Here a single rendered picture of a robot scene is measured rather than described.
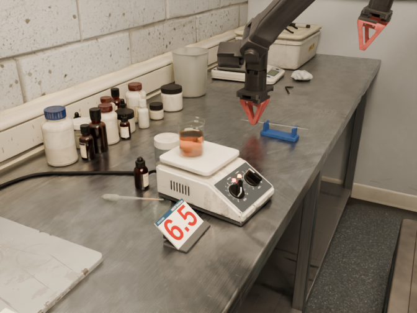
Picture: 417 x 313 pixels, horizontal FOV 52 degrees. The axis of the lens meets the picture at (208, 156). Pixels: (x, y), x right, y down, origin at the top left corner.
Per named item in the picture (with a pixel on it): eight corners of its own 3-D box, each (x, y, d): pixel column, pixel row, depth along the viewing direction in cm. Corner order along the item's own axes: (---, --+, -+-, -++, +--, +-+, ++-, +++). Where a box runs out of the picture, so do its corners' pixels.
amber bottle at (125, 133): (124, 135, 116) (121, 110, 113) (133, 136, 115) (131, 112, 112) (118, 138, 114) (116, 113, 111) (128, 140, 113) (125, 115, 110)
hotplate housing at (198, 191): (274, 198, 86) (277, 162, 83) (241, 229, 76) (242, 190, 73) (186, 169, 97) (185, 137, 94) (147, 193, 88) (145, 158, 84)
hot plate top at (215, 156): (241, 154, 86) (241, 150, 86) (207, 177, 77) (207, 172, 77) (193, 141, 92) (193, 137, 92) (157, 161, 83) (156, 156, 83)
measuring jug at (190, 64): (167, 86, 159) (165, 45, 152) (200, 84, 162) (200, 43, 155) (177, 101, 143) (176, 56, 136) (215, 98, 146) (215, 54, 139)
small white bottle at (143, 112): (151, 127, 121) (149, 100, 118) (140, 129, 120) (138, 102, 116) (147, 124, 124) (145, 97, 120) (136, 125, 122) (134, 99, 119)
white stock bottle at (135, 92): (123, 122, 125) (120, 86, 121) (132, 115, 130) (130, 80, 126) (142, 123, 124) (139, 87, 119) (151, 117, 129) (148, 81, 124)
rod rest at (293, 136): (299, 138, 114) (300, 125, 113) (294, 142, 112) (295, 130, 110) (265, 130, 119) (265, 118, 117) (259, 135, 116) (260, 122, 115)
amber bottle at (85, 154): (95, 154, 105) (90, 122, 102) (97, 159, 102) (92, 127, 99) (80, 156, 104) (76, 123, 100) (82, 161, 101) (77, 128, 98)
